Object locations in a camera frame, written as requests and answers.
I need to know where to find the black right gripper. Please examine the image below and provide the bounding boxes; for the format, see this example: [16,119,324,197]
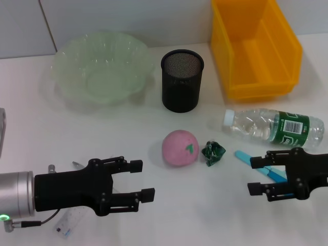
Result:
[247,148,328,202]

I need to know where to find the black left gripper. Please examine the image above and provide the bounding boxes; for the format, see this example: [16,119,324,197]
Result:
[34,155,144,217]

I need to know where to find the blue scissors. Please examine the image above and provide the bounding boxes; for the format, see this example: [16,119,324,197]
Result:
[234,150,295,198]

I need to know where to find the pink toy peach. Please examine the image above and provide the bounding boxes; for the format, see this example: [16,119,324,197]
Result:
[161,130,200,168]

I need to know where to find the green plastic wrapper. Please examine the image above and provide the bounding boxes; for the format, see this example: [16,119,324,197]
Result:
[201,139,227,168]

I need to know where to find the clear water bottle green label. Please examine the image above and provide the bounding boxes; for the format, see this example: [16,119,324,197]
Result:
[221,108,325,149]

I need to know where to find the grey pen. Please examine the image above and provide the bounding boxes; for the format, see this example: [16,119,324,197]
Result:
[72,160,87,171]

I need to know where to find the transparent plastic ruler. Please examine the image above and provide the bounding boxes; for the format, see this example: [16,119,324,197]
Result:
[53,203,89,234]

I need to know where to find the black mesh pen holder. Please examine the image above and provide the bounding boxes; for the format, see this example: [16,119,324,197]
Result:
[160,49,205,113]

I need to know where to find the yellow plastic bin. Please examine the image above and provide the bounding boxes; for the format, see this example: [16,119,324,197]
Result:
[211,0,303,101]

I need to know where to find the green translucent plastic bowl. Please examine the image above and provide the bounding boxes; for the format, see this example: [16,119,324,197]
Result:
[50,30,156,107]

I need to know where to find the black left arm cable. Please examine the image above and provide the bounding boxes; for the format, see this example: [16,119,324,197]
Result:
[1,208,63,233]

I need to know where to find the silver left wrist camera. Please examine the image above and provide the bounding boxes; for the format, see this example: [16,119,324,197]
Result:
[0,107,7,157]

